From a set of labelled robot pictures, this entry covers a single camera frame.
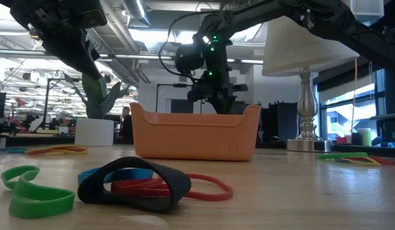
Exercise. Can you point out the black side desk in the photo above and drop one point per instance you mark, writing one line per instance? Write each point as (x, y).
(387, 117)

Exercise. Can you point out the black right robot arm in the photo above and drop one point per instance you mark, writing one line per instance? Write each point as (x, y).
(328, 19)

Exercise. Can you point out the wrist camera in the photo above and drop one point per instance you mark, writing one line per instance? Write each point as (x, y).
(197, 93)
(92, 18)

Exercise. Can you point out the person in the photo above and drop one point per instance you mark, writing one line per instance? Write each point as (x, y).
(125, 127)

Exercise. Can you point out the rubber bands at right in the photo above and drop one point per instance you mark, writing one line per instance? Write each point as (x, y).
(390, 160)

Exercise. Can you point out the black stand pole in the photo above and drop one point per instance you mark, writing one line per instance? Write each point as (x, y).
(392, 108)

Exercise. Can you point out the small red box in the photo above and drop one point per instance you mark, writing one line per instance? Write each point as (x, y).
(341, 140)

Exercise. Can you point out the black yellow ceiling reel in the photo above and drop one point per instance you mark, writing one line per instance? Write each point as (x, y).
(34, 34)

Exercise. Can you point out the black tubular rig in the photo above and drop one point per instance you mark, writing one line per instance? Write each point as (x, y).
(47, 96)

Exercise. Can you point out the black metal frame stand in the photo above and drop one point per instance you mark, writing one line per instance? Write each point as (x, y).
(179, 85)

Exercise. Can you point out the black cabinet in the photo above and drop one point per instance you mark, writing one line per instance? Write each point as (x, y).
(281, 123)

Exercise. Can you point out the wide black rubber band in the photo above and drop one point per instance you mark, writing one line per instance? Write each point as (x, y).
(178, 184)

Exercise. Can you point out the ceiling light bar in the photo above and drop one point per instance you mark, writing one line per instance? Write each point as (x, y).
(251, 61)
(143, 57)

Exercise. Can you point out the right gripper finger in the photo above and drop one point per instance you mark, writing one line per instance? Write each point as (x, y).
(226, 109)

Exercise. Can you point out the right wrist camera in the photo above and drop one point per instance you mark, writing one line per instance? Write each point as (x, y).
(197, 93)

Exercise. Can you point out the dark screen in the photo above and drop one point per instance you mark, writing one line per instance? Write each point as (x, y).
(182, 106)

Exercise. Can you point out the green roll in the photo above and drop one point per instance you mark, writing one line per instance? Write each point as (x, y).
(365, 138)

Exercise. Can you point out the orange plastic bin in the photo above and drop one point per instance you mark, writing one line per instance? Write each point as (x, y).
(194, 140)

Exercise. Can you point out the orange rubber band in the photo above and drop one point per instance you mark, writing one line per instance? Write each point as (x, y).
(60, 149)

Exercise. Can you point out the silver ceiling duct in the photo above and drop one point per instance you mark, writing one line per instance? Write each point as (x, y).
(136, 11)

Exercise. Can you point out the red rubber band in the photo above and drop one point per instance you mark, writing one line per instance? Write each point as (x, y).
(210, 198)
(133, 188)

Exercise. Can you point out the snake plant in white pot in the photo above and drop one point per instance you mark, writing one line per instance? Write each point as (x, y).
(94, 132)

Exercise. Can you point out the white shade table lamp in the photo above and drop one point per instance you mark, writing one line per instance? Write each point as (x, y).
(299, 51)

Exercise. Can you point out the wall vent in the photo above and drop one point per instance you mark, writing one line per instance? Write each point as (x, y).
(183, 79)

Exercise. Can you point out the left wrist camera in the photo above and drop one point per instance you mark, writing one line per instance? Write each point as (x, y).
(92, 18)

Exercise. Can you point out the wide green rubber band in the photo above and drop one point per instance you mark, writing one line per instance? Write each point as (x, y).
(41, 204)

